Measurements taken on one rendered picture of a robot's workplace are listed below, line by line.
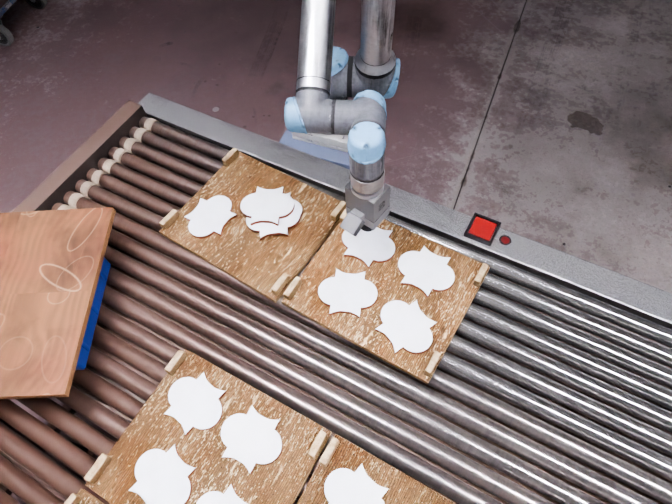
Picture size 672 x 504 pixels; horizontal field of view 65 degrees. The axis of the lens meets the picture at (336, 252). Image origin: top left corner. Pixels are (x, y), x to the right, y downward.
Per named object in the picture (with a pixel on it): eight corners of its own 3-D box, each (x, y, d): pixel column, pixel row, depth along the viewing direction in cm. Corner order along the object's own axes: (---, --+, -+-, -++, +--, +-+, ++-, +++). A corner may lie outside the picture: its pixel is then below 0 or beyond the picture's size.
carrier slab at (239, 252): (238, 153, 162) (237, 150, 161) (350, 208, 148) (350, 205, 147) (160, 234, 148) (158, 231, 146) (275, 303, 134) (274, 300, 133)
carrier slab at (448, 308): (352, 207, 148) (352, 204, 147) (489, 270, 135) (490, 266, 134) (282, 304, 134) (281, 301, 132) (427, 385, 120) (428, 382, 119)
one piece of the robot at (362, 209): (326, 189, 114) (331, 231, 128) (359, 209, 111) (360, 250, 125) (360, 156, 119) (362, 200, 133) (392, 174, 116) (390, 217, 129)
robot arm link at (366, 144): (386, 117, 107) (385, 148, 102) (385, 154, 116) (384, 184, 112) (348, 116, 108) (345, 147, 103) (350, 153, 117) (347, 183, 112)
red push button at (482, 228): (475, 218, 144) (476, 215, 143) (496, 227, 143) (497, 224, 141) (467, 235, 142) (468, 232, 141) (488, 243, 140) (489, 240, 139)
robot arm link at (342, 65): (311, 80, 165) (308, 41, 154) (353, 82, 164) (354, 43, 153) (306, 105, 158) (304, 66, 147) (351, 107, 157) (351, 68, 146)
